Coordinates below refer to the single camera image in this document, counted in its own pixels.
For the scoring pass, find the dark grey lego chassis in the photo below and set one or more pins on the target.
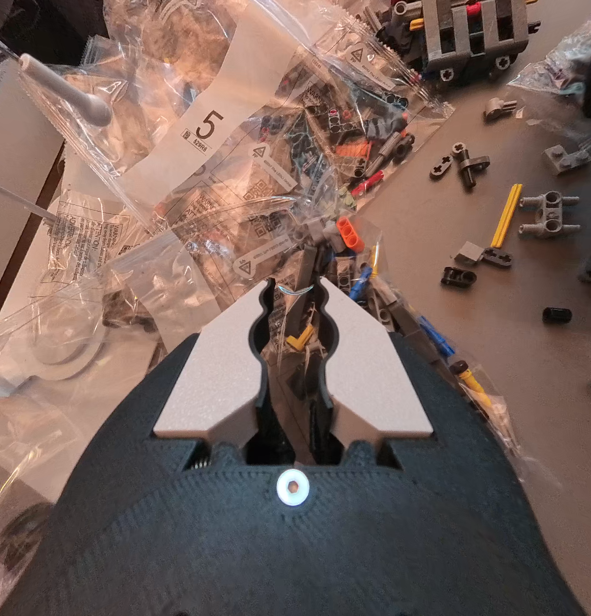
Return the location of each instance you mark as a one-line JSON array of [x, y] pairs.
[[468, 38]]

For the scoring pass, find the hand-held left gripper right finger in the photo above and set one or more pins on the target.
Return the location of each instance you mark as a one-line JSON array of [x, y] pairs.
[[377, 385]]

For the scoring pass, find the heap of loose lego parts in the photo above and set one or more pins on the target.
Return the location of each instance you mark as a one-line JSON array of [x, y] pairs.
[[386, 313]]

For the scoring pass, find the small grey lego assembly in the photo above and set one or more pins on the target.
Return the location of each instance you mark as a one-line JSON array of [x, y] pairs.
[[506, 216]]

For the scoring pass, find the pile of clear lego bags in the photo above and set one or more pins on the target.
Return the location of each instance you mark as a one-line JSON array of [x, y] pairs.
[[156, 192]]

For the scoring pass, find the grey double-hole lego connector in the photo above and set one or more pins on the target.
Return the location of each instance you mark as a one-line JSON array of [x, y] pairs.
[[549, 215]]

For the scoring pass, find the white cardboard box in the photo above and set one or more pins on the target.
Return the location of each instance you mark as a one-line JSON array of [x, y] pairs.
[[16, 183]]

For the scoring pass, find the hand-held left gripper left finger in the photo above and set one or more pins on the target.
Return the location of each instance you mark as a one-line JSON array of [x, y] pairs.
[[213, 385]]

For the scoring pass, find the grey connector with black pin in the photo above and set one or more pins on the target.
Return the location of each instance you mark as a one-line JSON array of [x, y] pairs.
[[471, 163]]

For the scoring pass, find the black lego pin piece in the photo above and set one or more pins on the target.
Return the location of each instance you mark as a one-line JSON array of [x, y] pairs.
[[459, 276]]

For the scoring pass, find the grey lego angle piece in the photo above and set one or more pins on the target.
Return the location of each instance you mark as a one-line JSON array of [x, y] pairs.
[[567, 161]]

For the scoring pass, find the small zip bag of pins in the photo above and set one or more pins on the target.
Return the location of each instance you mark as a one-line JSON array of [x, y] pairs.
[[564, 62]]

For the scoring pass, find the grey lego cube connector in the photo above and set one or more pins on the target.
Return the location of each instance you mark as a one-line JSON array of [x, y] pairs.
[[468, 253]]

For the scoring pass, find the small black lego bush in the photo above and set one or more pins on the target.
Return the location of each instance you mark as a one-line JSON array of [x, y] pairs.
[[557, 315]]

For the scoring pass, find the orange lego connector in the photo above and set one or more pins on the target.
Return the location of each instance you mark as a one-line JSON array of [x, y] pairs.
[[350, 233]]

